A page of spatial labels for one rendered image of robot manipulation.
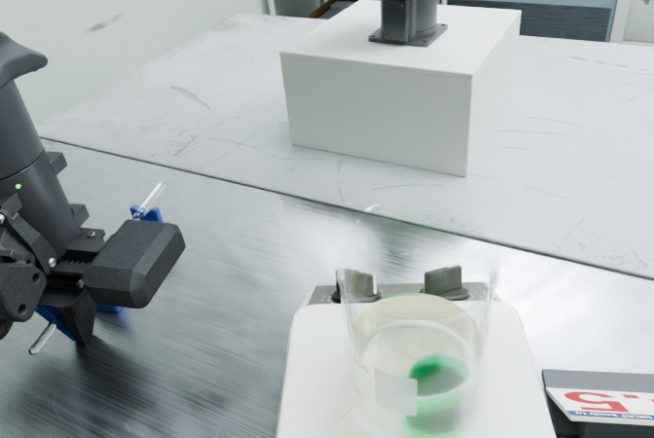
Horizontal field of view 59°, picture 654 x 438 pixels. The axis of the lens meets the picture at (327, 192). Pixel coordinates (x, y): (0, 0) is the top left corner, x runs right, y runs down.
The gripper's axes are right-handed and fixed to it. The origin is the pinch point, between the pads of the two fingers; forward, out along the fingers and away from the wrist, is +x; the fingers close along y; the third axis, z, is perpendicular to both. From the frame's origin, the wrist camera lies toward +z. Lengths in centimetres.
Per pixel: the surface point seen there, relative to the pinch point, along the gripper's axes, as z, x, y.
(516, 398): 6.0, -5.0, 30.0
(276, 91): -42.7, 4.2, 1.0
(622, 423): 2.0, 1.3, 35.9
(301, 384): 7.1, -5.2, 20.2
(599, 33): -281, 87, 80
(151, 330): -1.6, 3.6, 4.8
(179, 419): 4.9, 3.5, 10.3
